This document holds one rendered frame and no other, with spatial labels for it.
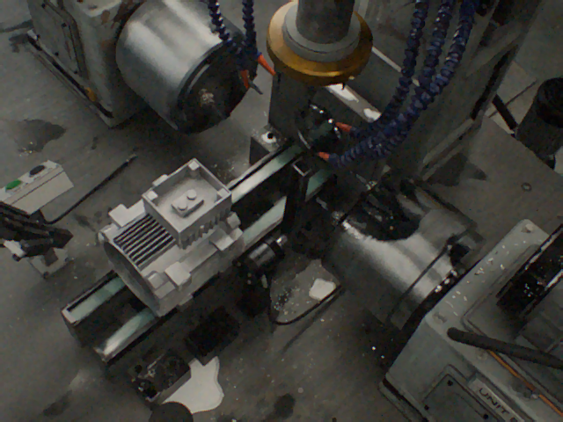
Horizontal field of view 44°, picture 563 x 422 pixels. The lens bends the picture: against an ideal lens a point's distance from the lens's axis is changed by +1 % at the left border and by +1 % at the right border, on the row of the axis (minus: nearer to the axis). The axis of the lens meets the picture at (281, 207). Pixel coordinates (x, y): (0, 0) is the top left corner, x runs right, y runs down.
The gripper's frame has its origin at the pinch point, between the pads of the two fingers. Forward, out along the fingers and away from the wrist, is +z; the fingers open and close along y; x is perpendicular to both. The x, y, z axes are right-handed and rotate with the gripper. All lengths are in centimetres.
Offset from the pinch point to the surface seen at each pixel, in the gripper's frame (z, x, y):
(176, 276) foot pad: 15.5, -6.0, -14.0
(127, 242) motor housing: 11.2, -5.1, -4.9
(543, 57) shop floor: 216, -139, 6
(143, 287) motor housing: 26.0, 2.7, -6.4
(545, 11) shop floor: 228, -160, 22
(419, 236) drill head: 24, -39, -38
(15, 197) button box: 9.4, 3.8, 16.6
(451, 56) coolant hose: 3, -61, -27
